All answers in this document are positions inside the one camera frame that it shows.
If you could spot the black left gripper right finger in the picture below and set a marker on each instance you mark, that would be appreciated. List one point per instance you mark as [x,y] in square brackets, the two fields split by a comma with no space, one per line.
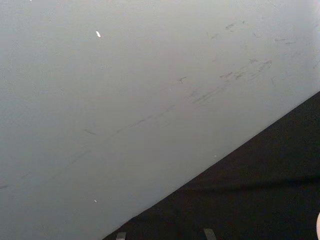
[209,235]

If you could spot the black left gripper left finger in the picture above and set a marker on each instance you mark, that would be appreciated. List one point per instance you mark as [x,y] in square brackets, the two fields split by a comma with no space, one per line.
[121,236]

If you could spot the roll of white tape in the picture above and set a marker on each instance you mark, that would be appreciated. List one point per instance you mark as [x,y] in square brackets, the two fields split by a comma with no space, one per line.
[318,226]

